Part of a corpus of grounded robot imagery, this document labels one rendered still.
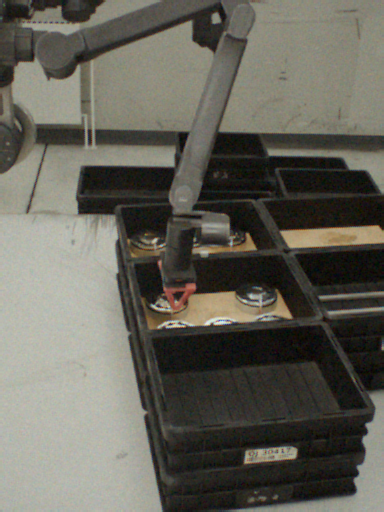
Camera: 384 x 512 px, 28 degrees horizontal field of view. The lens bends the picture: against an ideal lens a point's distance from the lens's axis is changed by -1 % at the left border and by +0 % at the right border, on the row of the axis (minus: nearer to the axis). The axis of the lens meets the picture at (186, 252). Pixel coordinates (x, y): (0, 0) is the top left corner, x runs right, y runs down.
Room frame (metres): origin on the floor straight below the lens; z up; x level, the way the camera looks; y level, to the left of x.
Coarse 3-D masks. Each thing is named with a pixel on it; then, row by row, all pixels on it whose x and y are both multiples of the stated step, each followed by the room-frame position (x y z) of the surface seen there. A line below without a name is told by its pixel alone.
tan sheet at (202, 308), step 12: (144, 300) 1.57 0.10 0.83; (192, 300) 1.58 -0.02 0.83; (204, 300) 1.58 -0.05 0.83; (216, 300) 1.58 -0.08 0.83; (228, 300) 1.59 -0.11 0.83; (192, 312) 1.53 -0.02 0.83; (204, 312) 1.53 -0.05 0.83; (216, 312) 1.53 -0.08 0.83; (228, 312) 1.53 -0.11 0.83; (240, 312) 1.54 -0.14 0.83; (276, 312) 1.54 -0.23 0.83; (288, 312) 1.55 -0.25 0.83; (156, 324) 1.47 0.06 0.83; (192, 324) 1.48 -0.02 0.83
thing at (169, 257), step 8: (168, 248) 1.38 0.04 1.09; (176, 248) 1.38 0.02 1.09; (160, 256) 1.43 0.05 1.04; (168, 256) 1.38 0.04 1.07; (176, 256) 1.37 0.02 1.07; (184, 256) 1.37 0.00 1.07; (168, 264) 1.38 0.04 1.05; (176, 264) 1.37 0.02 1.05; (184, 264) 1.38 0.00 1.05; (192, 264) 1.40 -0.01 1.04; (168, 272) 1.37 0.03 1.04; (176, 272) 1.37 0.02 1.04; (184, 272) 1.37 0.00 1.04; (192, 272) 1.37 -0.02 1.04; (168, 280) 1.35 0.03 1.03; (192, 280) 1.36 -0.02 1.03
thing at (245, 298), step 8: (240, 288) 1.59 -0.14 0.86; (264, 288) 1.60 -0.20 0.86; (272, 288) 1.60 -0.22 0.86; (240, 296) 1.56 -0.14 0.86; (248, 296) 1.56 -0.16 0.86; (264, 296) 1.56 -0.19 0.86; (272, 296) 1.57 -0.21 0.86; (248, 304) 1.53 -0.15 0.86; (256, 304) 1.53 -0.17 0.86; (264, 304) 1.53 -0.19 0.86
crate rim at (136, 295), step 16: (192, 256) 1.62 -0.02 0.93; (208, 256) 1.63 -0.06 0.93; (224, 256) 1.63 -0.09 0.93; (240, 256) 1.63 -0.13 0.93; (256, 256) 1.64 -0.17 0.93; (272, 256) 1.65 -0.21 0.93; (288, 256) 1.64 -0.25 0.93; (128, 272) 1.55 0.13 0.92; (304, 288) 1.50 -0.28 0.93; (144, 320) 1.34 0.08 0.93; (272, 320) 1.37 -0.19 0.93; (288, 320) 1.37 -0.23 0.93; (304, 320) 1.37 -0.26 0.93; (320, 320) 1.38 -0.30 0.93; (144, 336) 1.30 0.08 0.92
